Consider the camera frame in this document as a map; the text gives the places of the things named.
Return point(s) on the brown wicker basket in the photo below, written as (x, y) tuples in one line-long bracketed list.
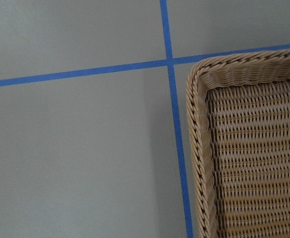
[(238, 110)]

